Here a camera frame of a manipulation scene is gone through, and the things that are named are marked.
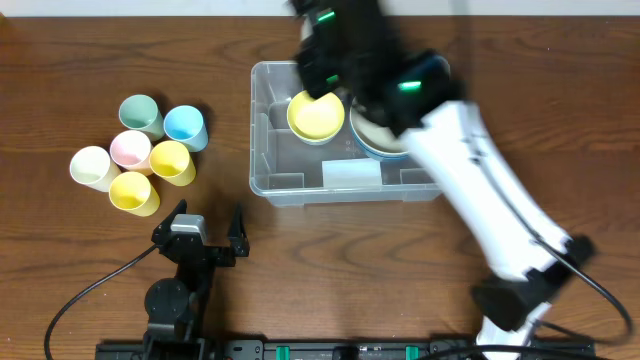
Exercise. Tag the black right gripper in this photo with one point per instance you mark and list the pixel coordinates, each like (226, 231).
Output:
(310, 73)

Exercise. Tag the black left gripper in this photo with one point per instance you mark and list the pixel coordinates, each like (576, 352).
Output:
(208, 254)

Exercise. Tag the yellow bowl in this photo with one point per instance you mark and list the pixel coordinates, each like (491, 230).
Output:
(315, 118)

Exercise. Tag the beige bowl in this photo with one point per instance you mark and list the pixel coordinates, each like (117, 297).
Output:
(376, 137)

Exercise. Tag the dark blue bowl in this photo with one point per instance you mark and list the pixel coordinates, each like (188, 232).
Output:
(374, 153)

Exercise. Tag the white bowl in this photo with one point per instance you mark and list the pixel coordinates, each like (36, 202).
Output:
(307, 34)

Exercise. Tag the light grey bowl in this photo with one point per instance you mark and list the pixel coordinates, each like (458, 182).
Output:
(314, 142)

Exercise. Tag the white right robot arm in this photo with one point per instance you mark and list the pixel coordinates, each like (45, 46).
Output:
(529, 256)

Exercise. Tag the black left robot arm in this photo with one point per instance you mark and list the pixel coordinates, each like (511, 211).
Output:
(176, 306)

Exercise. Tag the yellow plastic cup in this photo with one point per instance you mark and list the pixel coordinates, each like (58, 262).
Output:
(172, 161)
(132, 192)

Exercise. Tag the clear plastic storage bin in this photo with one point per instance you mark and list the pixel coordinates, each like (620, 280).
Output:
(288, 172)

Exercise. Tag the pink plastic cup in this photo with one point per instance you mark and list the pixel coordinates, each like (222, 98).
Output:
(131, 150)

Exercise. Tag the blue plastic cup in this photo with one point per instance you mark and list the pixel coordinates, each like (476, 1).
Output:
(186, 124)

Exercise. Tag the cream plastic cup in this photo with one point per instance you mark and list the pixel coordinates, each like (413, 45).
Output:
(93, 167)

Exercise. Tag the green plastic cup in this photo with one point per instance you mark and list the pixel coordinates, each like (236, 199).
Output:
(140, 112)

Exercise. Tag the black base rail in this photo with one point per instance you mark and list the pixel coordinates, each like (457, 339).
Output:
(259, 350)

